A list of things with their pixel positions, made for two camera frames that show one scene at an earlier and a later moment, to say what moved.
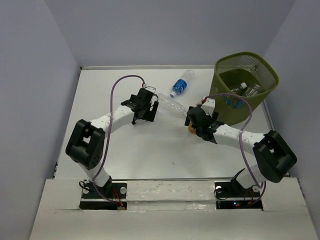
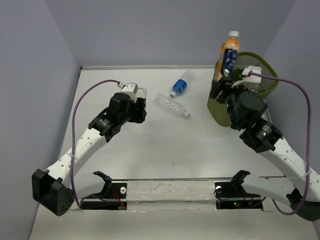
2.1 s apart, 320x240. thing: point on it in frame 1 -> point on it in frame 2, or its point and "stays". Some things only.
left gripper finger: (151, 113) -> (141, 103)
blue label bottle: (180, 85) stays
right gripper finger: (187, 121) -> (216, 87)
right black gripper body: (214, 117) -> (230, 95)
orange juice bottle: (191, 129) -> (229, 51)
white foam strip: (170, 195) stays
